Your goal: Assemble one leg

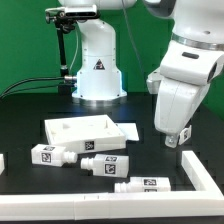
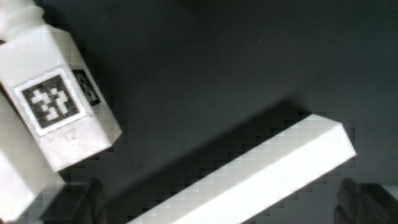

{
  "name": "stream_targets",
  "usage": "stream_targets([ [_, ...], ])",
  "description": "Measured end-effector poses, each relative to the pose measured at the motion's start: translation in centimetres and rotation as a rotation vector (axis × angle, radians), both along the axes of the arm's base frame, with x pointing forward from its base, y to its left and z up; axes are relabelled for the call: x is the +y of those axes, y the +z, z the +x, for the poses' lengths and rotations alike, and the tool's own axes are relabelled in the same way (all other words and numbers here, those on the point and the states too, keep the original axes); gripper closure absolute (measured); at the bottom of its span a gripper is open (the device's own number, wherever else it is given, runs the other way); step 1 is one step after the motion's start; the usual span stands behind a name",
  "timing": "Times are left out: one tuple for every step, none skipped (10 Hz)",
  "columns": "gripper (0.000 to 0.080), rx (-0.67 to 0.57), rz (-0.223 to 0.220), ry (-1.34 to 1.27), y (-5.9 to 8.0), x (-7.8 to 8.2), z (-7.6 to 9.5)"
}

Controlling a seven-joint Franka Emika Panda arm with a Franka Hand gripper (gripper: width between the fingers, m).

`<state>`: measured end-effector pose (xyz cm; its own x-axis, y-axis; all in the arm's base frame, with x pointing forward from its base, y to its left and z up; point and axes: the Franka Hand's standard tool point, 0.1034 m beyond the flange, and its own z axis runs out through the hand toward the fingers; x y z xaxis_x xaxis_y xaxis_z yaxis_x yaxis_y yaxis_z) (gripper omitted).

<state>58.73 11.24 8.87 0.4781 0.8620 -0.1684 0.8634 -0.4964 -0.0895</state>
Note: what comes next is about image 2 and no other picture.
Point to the white square table top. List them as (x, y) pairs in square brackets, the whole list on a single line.
[(29, 181)]

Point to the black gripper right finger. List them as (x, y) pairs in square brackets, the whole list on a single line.
[(367, 203)]

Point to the white L-shaped obstacle fence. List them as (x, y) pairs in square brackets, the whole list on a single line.
[(262, 177)]

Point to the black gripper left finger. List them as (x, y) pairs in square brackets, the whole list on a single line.
[(77, 207)]

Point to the white table leg tag 12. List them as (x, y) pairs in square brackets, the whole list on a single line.
[(50, 87)]

